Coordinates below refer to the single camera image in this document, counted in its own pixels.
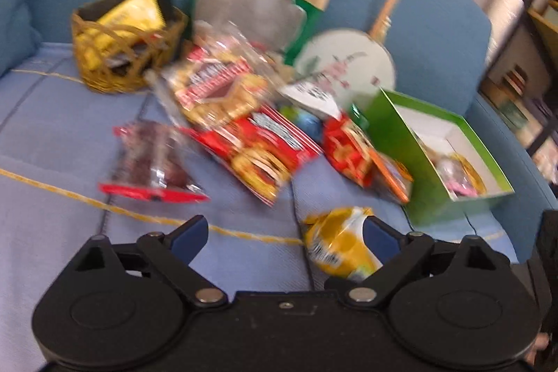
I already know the clear red label snack packet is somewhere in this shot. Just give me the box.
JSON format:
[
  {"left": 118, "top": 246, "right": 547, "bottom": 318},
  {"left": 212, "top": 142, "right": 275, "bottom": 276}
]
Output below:
[{"left": 150, "top": 21, "right": 267, "bottom": 129}]

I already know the red biscuit packet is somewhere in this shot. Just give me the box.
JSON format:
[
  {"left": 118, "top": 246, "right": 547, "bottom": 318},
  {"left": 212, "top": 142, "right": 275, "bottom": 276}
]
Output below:
[{"left": 189, "top": 105, "right": 324, "bottom": 208}]

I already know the pink label snack packet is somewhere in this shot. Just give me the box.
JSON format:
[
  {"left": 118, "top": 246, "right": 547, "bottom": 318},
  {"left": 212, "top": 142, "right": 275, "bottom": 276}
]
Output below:
[{"left": 447, "top": 174, "right": 478, "bottom": 197}]

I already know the woven wicker basket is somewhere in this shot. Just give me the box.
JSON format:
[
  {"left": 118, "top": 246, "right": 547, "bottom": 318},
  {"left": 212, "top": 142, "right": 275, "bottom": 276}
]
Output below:
[{"left": 71, "top": 0, "right": 189, "bottom": 94}]

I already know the round floral hand fan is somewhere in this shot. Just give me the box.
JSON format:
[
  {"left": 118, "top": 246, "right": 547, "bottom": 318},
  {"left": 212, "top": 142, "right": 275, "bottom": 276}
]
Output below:
[{"left": 294, "top": 0, "right": 415, "bottom": 111}]

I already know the yellow foil packet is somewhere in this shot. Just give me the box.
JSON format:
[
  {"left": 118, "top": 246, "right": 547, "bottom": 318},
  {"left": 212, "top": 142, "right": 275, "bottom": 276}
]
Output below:
[{"left": 85, "top": 0, "right": 166, "bottom": 68}]

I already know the blue quilted mat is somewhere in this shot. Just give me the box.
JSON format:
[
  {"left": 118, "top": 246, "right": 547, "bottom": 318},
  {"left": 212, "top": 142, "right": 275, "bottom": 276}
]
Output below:
[{"left": 0, "top": 41, "right": 519, "bottom": 372}]

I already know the gold crinkled snack packet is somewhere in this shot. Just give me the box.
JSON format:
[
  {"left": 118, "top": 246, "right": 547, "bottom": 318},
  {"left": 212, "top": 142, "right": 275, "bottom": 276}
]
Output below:
[{"left": 453, "top": 153, "right": 488, "bottom": 194}]

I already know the orange snack packet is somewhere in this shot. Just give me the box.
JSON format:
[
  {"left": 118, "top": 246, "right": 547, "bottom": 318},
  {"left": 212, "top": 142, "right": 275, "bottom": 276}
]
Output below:
[{"left": 370, "top": 152, "right": 414, "bottom": 204}]

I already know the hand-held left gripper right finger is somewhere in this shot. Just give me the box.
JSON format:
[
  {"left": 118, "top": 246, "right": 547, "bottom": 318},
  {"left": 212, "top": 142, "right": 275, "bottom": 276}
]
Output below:
[{"left": 344, "top": 217, "right": 511, "bottom": 305}]

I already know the blue cushion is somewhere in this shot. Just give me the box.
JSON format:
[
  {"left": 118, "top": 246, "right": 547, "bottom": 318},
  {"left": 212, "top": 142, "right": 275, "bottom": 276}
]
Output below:
[{"left": 0, "top": 0, "right": 43, "bottom": 77}]

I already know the small green snack packet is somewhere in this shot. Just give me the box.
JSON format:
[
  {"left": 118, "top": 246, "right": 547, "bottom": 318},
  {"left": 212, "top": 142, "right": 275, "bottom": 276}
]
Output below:
[{"left": 350, "top": 104, "right": 371, "bottom": 129}]

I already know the green cardboard box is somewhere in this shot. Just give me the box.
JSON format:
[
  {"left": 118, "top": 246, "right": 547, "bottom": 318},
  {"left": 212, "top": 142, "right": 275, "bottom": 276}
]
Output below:
[{"left": 362, "top": 88, "right": 515, "bottom": 227}]

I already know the shelf with boxes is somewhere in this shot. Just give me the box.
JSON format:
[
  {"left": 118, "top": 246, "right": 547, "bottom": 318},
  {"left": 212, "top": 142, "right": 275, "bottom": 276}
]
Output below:
[{"left": 480, "top": 0, "right": 558, "bottom": 174}]

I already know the red printed snack packet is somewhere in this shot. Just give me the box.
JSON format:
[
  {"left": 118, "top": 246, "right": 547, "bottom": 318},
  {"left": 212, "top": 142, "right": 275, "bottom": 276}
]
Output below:
[{"left": 322, "top": 117, "right": 376, "bottom": 188}]

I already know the yellow snack packet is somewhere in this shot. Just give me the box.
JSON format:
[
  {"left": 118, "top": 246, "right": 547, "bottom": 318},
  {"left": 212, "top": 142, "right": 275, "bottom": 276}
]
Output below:
[{"left": 302, "top": 206, "right": 385, "bottom": 282}]

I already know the white blue snack packet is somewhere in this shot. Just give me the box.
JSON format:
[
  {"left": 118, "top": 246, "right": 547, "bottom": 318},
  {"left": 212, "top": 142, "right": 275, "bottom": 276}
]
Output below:
[{"left": 279, "top": 78, "right": 343, "bottom": 137}]

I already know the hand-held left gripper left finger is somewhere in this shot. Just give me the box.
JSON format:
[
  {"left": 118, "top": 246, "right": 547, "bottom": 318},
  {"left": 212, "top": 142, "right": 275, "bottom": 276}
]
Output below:
[{"left": 73, "top": 215, "right": 228, "bottom": 306}]

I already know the red dried fruit packet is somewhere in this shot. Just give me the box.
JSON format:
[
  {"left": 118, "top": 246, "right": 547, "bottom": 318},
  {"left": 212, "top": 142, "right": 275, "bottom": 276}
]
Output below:
[{"left": 99, "top": 120, "right": 211, "bottom": 204}]

